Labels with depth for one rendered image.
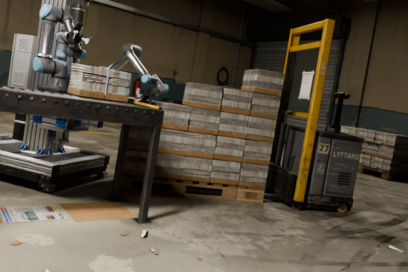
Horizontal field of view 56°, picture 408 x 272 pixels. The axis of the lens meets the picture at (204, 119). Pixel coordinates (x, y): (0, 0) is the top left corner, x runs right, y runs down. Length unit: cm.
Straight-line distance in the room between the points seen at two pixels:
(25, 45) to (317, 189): 302
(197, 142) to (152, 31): 761
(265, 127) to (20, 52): 234
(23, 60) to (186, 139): 159
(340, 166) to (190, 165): 150
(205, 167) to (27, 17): 708
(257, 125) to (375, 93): 646
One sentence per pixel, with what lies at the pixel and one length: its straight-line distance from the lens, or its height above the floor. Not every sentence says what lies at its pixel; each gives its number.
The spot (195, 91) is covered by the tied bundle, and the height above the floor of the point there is 97.
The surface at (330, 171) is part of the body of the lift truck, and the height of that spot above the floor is 41.
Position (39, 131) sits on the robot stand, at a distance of 369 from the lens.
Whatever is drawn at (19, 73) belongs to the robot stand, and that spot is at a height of 89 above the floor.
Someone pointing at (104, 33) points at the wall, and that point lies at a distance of 1041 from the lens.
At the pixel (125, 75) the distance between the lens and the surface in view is 300.
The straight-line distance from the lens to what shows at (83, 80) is 290.
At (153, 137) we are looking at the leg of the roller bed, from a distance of 272.
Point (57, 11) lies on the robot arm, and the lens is 337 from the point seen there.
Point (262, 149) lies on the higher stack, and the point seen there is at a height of 53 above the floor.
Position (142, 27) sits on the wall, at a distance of 1086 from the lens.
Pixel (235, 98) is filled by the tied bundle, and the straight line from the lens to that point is 369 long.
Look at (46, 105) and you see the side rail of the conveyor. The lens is 243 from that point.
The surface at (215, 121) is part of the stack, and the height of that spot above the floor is 73.
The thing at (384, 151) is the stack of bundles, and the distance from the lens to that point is 774.
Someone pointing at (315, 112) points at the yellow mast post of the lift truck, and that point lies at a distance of 384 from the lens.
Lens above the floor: 93
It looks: 3 degrees down
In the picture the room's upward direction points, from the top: 9 degrees clockwise
